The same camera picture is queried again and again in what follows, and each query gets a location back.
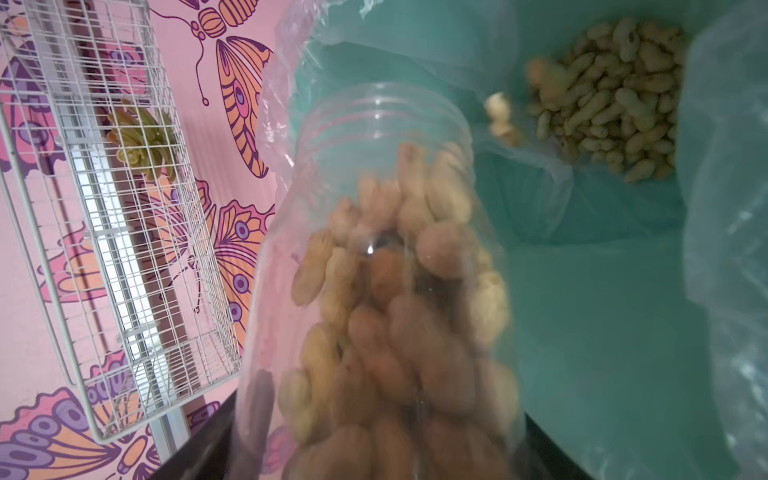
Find clear plastic bin liner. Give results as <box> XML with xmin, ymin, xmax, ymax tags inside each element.
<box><xmin>257</xmin><ymin>0</ymin><xmax>768</xmax><ymax>480</ymax></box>

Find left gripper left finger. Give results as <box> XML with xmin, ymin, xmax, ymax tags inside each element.
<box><xmin>150</xmin><ymin>392</ymin><xmax>236</xmax><ymax>480</ymax></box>

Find mint green trash bin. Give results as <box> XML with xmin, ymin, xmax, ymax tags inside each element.
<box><xmin>287</xmin><ymin>0</ymin><xmax>768</xmax><ymax>480</ymax></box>

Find white wire wall basket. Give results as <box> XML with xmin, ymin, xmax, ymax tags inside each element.
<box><xmin>1</xmin><ymin>1</ymin><xmax>240</xmax><ymax>444</ymax></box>

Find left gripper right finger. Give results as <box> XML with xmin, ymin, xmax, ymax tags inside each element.
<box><xmin>521</xmin><ymin>415</ymin><xmax>592</xmax><ymax>480</ymax></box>

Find green object in basket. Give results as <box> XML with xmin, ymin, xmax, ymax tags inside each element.
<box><xmin>106</xmin><ymin>103</ymin><xmax>178</xmax><ymax>184</ymax></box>

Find red lid peanut jar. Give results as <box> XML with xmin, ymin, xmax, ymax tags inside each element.
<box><xmin>227</xmin><ymin>83</ymin><xmax>525</xmax><ymax>479</ymax></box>

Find pile of dumped peanuts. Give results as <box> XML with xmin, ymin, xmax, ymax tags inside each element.
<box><xmin>482</xmin><ymin>16</ymin><xmax>688</xmax><ymax>184</ymax></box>

